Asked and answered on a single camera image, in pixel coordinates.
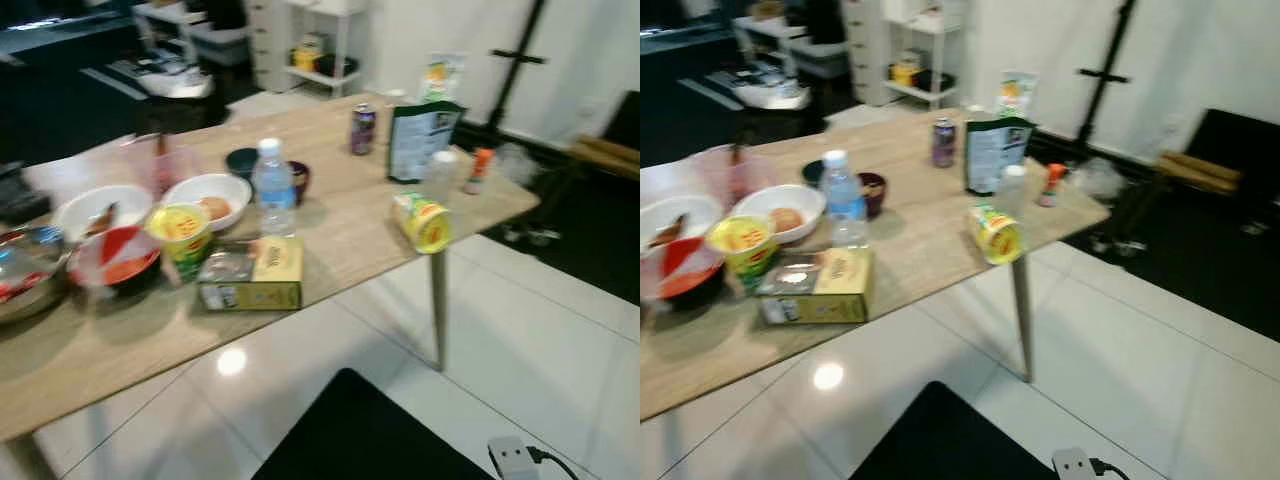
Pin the white bowl with brown food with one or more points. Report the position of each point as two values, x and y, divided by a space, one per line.
100 210
670 218

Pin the black bowl red white lid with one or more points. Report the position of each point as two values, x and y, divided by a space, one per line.
680 272
115 262

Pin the wooden bench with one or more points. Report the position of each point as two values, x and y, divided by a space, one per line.
1200 172
605 155

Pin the yellow instant noodle cup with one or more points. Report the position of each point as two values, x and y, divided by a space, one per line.
183 235
745 248
425 225
998 238

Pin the pink transparent jug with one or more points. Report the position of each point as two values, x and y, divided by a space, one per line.
160 165
728 175

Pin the black chair wheel base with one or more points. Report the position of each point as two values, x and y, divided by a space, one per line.
1120 243
530 235

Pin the white bowl with bread bun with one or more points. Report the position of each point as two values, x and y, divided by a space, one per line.
205 195
775 208

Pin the clear plastic bag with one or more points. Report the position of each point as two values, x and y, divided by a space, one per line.
1095 180
515 165

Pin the small orange capped bottle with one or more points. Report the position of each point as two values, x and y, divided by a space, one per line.
1051 187
479 172

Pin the dark teal small bowl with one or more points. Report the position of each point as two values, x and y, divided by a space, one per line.
814 173
241 162

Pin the yellow green tea box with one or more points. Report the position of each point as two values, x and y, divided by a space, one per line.
820 290
255 275

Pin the clear jar white lid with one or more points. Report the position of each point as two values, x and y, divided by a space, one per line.
1013 190
442 178

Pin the clear water bottle blue label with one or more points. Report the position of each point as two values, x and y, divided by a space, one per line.
845 205
273 195

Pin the black tripod stand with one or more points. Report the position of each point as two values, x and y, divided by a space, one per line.
515 70
1105 75

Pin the grey metal table leg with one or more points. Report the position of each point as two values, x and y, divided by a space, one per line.
1021 320
439 310

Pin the dark maroon small bowl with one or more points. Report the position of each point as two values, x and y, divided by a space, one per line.
299 180
873 192

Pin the dark green snack bag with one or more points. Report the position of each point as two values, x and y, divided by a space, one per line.
422 140
1000 155

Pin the green yellow carton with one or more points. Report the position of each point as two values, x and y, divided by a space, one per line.
1018 95
443 78

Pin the white desk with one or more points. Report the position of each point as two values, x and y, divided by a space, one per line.
780 25
185 15

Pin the white drawer cabinet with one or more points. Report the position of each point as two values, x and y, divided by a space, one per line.
865 50
268 45

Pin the purple drink can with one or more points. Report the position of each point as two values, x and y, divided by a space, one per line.
362 130
944 143

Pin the yellow container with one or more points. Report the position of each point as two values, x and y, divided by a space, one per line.
905 72
308 55

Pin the white open shelf unit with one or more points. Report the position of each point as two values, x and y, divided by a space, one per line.
335 75
925 92

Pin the black square stool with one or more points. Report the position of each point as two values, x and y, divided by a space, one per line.
360 435
950 440

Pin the shiny metal bowl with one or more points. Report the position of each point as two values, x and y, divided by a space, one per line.
30 275

